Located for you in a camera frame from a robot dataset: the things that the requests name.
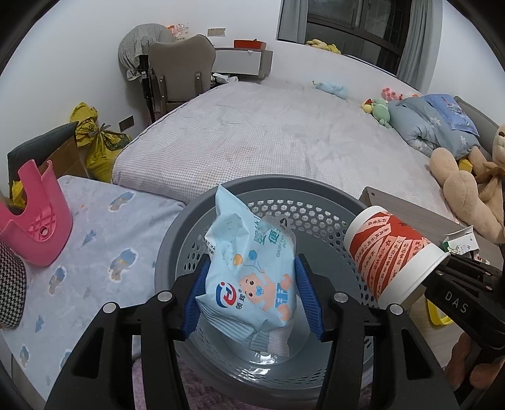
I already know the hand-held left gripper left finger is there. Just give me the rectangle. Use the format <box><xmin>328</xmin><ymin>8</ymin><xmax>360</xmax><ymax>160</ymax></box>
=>
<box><xmin>44</xmin><ymin>255</ymin><xmax>214</xmax><ymax>410</ymax></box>

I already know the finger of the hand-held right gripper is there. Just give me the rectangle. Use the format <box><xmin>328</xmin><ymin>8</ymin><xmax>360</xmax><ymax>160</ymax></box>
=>
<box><xmin>436</xmin><ymin>254</ymin><xmax>505</xmax><ymax>292</ymax></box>

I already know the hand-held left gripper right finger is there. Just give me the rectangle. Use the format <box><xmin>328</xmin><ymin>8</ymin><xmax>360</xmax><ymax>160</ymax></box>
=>
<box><xmin>294</xmin><ymin>253</ymin><xmax>460</xmax><ymax>410</ymax></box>

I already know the yellow plastic piece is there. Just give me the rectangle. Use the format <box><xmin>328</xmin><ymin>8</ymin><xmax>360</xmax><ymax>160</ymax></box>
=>
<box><xmin>425</xmin><ymin>297</ymin><xmax>454</xmax><ymax>326</ymax></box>

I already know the light blue wet wipes packet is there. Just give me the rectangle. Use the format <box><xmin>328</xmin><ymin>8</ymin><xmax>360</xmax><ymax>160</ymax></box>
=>
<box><xmin>195</xmin><ymin>183</ymin><xmax>296</xmax><ymax>357</ymax></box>

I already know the grey perforated plastic basket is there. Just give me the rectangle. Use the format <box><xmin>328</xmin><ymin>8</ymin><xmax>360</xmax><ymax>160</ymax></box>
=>
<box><xmin>155</xmin><ymin>174</ymin><xmax>381</xmax><ymax>408</ymax></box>

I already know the red and white paper cup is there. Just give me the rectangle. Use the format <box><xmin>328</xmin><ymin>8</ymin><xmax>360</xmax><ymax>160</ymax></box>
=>
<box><xmin>342</xmin><ymin>205</ymin><xmax>451</xmax><ymax>310</ymax></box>

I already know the person's right hand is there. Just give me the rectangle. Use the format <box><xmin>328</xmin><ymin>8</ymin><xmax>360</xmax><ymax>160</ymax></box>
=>
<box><xmin>448</xmin><ymin>333</ymin><xmax>505</xmax><ymax>391</ymax></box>

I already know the large beige teddy bear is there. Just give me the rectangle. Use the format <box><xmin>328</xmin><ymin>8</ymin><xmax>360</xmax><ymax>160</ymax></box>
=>
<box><xmin>429</xmin><ymin>123</ymin><xmax>505</xmax><ymax>241</ymax></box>

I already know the small bed with cloud sheet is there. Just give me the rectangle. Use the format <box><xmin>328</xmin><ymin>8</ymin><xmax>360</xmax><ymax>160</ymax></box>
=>
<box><xmin>0</xmin><ymin>174</ymin><xmax>186</xmax><ymax>399</ymax></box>

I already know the grey padded headboard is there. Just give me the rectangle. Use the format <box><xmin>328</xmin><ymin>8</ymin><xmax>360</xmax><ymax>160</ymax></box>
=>
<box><xmin>454</xmin><ymin>96</ymin><xmax>500</xmax><ymax>158</ymax></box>

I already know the blue floral quilt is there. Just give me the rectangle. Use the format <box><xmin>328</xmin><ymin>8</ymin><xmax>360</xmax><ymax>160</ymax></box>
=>
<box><xmin>387</xmin><ymin>97</ymin><xmax>480</xmax><ymax>158</ymax></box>

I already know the blue printed pillow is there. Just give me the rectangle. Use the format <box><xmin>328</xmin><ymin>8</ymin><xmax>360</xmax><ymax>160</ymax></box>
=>
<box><xmin>421</xmin><ymin>93</ymin><xmax>480</xmax><ymax>137</ymax></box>

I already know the pink plastic stool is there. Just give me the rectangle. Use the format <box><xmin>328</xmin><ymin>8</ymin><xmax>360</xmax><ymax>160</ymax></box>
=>
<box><xmin>0</xmin><ymin>160</ymin><xmax>74</xmax><ymax>268</ymax></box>

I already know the large bed with checked sheet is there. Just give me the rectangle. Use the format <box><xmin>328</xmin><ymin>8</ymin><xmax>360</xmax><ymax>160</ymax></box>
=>
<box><xmin>111</xmin><ymin>77</ymin><xmax>462</xmax><ymax>221</ymax></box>

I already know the black white houndstooth cloth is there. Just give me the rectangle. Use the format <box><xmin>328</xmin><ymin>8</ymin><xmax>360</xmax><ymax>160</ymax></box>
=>
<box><xmin>0</xmin><ymin>238</ymin><xmax>28</xmax><ymax>330</ymax></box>

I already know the green frog plush toy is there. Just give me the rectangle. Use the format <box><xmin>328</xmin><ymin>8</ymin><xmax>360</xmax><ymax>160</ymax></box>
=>
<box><xmin>361</xmin><ymin>98</ymin><xmax>392</xmax><ymax>129</ymax></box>

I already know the small yellow bag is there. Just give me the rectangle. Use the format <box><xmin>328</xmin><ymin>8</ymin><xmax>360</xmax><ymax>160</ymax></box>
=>
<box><xmin>11</xmin><ymin>180</ymin><xmax>30</xmax><ymax>208</ymax></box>

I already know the light blue plush toy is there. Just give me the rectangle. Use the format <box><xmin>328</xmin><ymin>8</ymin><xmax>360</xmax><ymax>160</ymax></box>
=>
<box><xmin>312</xmin><ymin>81</ymin><xmax>349</xmax><ymax>99</ymax></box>

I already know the dark grey small headboard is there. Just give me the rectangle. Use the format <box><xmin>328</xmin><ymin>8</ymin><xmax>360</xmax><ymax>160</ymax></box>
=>
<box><xmin>7</xmin><ymin>121</ymin><xmax>80</xmax><ymax>190</ymax></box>

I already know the grey curtain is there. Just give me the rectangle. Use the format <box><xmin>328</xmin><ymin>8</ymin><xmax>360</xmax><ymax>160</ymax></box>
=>
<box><xmin>279</xmin><ymin>0</ymin><xmax>308</xmax><ymax>40</ymax></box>
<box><xmin>398</xmin><ymin>0</ymin><xmax>443</xmax><ymax>85</ymax></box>

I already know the grey upholstered chair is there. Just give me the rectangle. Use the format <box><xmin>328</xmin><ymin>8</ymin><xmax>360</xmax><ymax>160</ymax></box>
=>
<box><xmin>148</xmin><ymin>34</ymin><xmax>217</xmax><ymax>115</ymax></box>

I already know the white drawer cabinet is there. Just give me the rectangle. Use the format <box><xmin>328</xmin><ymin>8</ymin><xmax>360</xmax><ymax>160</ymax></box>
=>
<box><xmin>213</xmin><ymin>47</ymin><xmax>274</xmax><ymax>81</ymax></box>

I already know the yellow plush toy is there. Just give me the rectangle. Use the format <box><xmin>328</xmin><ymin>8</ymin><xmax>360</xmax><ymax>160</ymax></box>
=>
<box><xmin>306</xmin><ymin>38</ymin><xmax>342</xmax><ymax>55</ymax></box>

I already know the red box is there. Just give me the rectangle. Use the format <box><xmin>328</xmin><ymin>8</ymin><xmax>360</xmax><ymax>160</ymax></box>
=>
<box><xmin>234</xmin><ymin>38</ymin><xmax>267</xmax><ymax>52</ymax></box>

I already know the fan with checked cover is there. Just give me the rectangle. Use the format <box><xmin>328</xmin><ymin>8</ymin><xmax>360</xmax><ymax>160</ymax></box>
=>
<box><xmin>117</xmin><ymin>24</ymin><xmax>175</xmax><ymax>123</ymax></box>

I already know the dark window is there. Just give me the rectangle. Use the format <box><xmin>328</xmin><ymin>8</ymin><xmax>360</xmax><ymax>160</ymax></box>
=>
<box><xmin>278</xmin><ymin>0</ymin><xmax>413</xmax><ymax>66</ymax></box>

